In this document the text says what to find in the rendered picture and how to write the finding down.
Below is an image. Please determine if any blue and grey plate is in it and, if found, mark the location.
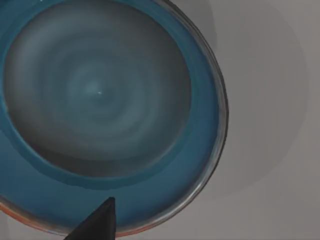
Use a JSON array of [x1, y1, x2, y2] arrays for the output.
[[0, 0, 230, 238]]

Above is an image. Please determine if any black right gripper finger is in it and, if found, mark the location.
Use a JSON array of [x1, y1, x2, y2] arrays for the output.
[[62, 196, 117, 240]]

